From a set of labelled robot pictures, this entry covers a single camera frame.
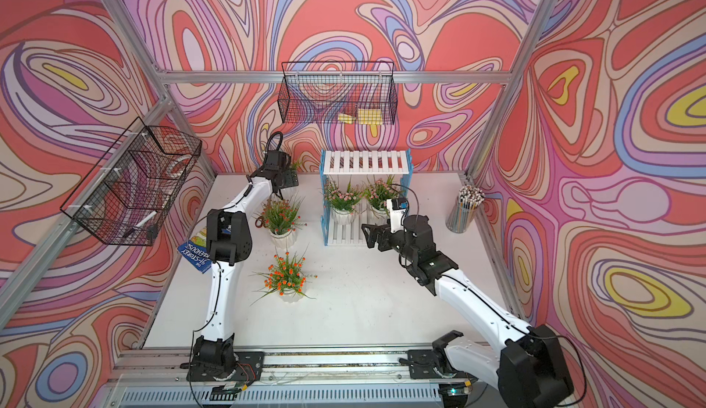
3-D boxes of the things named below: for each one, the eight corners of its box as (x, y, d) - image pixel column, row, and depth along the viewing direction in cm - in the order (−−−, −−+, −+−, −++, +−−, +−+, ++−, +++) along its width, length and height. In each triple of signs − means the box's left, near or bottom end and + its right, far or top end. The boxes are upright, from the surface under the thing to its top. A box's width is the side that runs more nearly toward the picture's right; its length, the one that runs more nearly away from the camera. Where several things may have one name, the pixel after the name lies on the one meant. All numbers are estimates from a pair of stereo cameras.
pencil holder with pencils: (447, 234, 103) (462, 202, 88) (443, 217, 108) (457, 185, 93) (469, 234, 103) (487, 202, 88) (464, 217, 108) (480, 185, 93)
